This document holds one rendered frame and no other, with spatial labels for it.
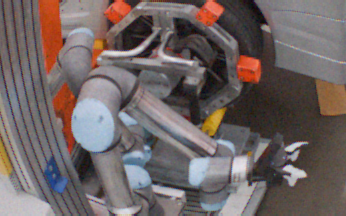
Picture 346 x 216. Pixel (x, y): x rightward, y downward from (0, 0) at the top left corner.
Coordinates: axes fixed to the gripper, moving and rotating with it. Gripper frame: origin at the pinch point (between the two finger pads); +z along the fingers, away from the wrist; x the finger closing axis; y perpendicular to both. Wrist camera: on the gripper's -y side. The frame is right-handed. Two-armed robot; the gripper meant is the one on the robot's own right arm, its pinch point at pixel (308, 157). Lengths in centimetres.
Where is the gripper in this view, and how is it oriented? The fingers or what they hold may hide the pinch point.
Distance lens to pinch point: 162.7
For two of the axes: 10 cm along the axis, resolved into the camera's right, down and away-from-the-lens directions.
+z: 9.8, 0.1, -1.7
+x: -1.5, 5.6, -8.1
